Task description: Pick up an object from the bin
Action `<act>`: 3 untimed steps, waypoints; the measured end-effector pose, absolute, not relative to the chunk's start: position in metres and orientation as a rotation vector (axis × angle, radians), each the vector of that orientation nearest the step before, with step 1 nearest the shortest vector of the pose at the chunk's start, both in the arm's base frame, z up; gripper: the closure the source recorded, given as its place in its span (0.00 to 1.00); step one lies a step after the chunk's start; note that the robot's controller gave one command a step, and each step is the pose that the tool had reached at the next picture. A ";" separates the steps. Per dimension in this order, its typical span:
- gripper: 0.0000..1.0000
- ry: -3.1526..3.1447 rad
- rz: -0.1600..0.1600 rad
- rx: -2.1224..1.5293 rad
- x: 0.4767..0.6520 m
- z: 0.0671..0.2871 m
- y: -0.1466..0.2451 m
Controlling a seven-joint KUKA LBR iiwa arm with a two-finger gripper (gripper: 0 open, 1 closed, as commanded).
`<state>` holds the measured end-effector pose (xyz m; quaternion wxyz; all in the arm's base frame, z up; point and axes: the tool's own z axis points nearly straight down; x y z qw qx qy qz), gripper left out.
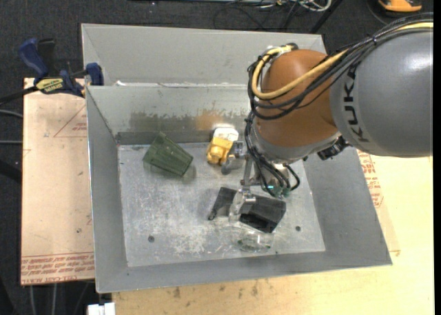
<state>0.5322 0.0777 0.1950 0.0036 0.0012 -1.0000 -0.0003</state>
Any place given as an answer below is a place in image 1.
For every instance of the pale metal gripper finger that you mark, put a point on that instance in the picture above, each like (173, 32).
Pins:
(236, 207)
(248, 203)

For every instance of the black angular block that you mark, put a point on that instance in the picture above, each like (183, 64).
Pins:
(263, 213)

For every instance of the yellow and white toy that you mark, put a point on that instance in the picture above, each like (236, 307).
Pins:
(217, 150)

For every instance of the clear glass cup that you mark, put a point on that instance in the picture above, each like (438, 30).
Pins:
(253, 241)

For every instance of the grey metal bin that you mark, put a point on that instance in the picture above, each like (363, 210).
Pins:
(165, 210)

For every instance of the dark green plastic cup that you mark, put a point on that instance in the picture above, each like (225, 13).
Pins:
(167, 156)

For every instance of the brown cardboard board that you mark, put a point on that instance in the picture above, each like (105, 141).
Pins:
(51, 186)

